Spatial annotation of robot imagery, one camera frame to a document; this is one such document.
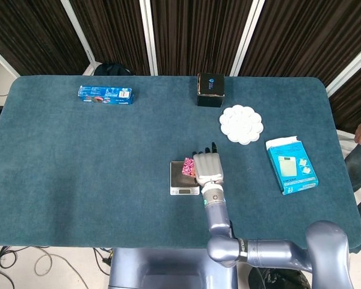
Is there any white partition frame post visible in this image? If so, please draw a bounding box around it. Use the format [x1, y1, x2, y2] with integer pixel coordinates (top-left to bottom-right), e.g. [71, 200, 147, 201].
[229, 0, 266, 77]
[60, 0, 99, 76]
[139, 0, 159, 76]
[0, 41, 20, 78]
[326, 38, 361, 98]

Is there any black floor cable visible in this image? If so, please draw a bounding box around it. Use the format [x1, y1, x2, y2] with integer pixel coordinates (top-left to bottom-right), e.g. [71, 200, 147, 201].
[0, 246, 19, 289]

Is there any black bag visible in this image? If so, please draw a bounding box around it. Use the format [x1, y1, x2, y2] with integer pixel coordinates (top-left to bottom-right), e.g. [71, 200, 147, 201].
[93, 63, 134, 76]

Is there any small silver digital scale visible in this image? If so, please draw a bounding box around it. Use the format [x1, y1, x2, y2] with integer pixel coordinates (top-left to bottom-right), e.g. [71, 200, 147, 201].
[169, 161, 201, 196]

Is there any teal scale packaging box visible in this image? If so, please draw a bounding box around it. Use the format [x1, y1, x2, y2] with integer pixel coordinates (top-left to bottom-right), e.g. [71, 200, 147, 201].
[265, 135, 319, 196]

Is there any white flower-shaped paint palette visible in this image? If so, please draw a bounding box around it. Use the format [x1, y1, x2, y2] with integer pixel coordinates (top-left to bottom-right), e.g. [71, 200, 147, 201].
[218, 104, 264, 146]

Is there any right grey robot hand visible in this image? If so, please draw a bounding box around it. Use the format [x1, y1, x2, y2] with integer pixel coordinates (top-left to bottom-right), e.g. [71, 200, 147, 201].
[191, 141, 224, 187]

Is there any blue-green table cloth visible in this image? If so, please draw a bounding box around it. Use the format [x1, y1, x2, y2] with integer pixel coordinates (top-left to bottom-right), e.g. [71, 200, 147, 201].
[0, 75, 361, 250]

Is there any blue-grey robot torso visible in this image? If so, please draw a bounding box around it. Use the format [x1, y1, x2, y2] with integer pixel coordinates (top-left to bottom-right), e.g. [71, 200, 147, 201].
[108, 246, 239, 289]

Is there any blue Oreo cookie box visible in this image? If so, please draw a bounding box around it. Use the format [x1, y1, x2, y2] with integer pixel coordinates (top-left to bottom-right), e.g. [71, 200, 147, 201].
[77, 85, 134, 105]

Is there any pink patterned small packet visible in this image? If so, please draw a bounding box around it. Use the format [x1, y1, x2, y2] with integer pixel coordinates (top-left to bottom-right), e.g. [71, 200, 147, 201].
[182, 157, 197, 178]

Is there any grey floor cable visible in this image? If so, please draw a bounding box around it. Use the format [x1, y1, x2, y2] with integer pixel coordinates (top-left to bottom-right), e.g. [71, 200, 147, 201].
[32, 254, 90, 289]

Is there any black cube box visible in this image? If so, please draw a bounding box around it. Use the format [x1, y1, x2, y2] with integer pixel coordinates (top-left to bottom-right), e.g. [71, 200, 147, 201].
[196, 72, 226, 108]

